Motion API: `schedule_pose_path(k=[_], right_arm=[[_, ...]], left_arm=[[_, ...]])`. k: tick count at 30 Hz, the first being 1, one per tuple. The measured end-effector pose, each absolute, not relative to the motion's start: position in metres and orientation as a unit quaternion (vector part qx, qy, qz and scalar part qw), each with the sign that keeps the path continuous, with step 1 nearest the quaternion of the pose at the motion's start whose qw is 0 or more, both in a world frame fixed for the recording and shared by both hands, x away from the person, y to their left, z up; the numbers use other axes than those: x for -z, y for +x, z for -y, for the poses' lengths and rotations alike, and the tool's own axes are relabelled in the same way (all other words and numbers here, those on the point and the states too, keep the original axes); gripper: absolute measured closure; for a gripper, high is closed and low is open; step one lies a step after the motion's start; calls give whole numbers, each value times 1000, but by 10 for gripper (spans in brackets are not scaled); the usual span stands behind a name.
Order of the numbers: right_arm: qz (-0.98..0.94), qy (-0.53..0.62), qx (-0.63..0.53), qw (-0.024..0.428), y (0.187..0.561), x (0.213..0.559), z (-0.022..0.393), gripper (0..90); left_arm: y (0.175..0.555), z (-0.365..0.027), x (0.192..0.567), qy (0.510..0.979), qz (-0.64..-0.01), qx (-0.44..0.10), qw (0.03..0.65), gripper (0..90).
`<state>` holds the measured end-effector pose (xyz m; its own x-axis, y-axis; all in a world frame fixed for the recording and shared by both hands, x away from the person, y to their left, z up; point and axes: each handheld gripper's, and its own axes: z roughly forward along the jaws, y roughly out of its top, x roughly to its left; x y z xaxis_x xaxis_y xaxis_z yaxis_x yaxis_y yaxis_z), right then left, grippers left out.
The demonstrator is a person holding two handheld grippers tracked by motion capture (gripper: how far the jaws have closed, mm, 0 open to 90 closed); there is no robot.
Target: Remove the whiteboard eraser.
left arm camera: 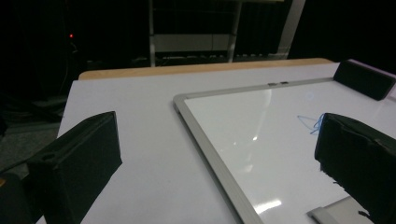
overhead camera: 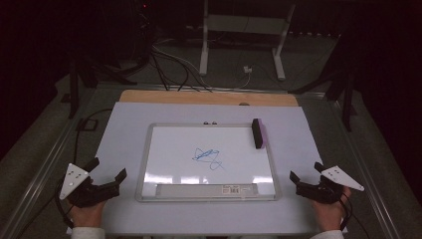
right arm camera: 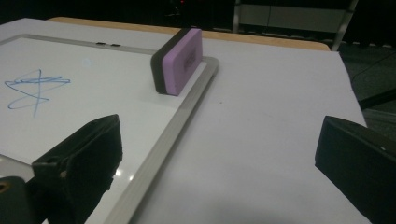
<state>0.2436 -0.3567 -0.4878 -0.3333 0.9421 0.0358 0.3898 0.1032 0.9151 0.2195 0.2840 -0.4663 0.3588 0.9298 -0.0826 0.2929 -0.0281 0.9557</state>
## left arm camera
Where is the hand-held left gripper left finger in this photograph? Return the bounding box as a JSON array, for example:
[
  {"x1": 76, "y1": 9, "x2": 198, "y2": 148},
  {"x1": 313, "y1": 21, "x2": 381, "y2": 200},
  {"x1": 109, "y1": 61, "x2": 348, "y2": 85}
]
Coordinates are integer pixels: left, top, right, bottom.
[{"x1": 26, "y1": 110, "x2": 123, "y2": 224}]

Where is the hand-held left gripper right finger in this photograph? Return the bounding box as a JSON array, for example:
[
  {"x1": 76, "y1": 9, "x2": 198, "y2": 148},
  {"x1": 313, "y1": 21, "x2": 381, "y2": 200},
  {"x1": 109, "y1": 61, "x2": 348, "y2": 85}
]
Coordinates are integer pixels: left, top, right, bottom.
[{"x1": 314, "y1": 112, "x2": 396, "y2": 224}]

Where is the black whiteboard eraser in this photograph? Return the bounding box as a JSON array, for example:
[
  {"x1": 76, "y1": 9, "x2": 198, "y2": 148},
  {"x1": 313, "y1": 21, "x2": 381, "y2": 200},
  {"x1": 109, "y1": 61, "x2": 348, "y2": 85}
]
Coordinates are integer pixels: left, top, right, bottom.
[{"x1": 332, "y1": 59, "x2": 396, "y2": 102}]

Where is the metal stand with white panel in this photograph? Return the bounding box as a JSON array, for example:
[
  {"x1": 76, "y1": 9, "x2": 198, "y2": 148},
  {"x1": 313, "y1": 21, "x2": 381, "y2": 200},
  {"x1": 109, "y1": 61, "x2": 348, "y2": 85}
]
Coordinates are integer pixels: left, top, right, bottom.
[{"x1": 148, "y1": 0, "x2": 243, "y2": 68}]

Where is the whiteboard with aluminium frame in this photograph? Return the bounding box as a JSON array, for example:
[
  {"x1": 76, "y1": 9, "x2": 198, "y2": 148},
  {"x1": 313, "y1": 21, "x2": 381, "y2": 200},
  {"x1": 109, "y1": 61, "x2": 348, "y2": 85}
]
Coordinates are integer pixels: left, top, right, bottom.
[{"x1": 173, "y1": 77, "x2": 396, "y2": 224}]

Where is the white slanted post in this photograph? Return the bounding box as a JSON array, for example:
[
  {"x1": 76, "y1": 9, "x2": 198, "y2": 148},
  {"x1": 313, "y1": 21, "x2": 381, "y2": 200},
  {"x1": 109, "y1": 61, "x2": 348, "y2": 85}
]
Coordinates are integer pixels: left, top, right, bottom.
[{"x1": 276, "y1": 0, "x2": 307, "y2": 59}]

